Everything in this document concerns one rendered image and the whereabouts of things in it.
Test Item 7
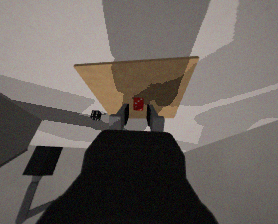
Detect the tan flat mat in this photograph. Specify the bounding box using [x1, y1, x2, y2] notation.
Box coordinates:
[73, 56, 199, 119]

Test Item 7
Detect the red die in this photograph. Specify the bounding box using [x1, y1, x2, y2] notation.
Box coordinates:
[133, 97, 144, 111]

